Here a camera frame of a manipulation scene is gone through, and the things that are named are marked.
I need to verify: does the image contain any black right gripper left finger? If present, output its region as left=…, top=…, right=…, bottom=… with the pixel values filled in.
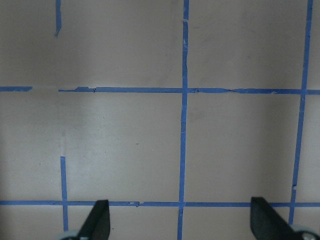
left=76, top=200, right=111, bottom=240

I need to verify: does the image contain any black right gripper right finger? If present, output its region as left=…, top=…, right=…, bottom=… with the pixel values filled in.
left=250, top=197, right=303, bottom=240

